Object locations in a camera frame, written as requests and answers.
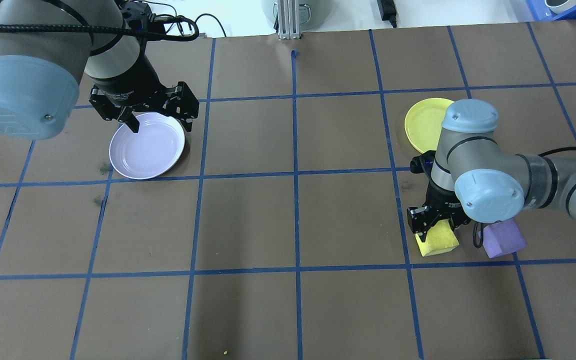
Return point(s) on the yellow foam block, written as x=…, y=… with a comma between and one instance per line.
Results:
x=440, y=240

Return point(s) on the purple foam block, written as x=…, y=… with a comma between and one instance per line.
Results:
x=505, y=240

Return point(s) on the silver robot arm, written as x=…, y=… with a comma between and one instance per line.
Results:
x=28, y=45
x=568, y=185

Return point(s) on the purple round plate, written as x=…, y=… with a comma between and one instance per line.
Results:
x=148, y=150

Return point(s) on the yellow round plate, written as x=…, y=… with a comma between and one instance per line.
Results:
x=423, y=125

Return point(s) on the black power adapter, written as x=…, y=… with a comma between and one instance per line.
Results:
x=387, y=7

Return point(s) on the white printed mug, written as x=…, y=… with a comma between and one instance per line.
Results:
x=560, y=4

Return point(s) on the aluminium profile post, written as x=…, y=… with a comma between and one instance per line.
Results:
x=288, y=20

